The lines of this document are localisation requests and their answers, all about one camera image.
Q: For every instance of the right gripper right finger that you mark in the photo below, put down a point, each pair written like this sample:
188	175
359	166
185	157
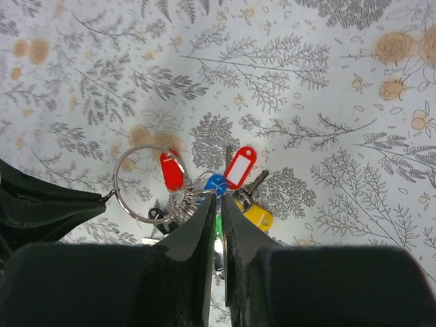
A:
268	284

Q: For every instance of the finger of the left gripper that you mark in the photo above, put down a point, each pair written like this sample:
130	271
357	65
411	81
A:
35	211

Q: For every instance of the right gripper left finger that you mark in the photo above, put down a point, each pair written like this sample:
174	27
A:
166	284

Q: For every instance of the black key tag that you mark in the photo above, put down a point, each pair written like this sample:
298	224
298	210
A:
156	213

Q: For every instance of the green key tag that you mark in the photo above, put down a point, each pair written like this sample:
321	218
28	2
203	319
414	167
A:
218	228

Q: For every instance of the silver key by yellow tag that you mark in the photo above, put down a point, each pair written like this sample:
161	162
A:
244	196

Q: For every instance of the solid red key tag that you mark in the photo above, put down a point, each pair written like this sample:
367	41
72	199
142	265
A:
172	173

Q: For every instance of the blue key tag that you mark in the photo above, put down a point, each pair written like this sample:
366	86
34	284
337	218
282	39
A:
217	183

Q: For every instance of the red window key tag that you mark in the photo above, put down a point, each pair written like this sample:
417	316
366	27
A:
240	167

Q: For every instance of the yellow key tag on ring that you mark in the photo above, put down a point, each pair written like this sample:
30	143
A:
257	216

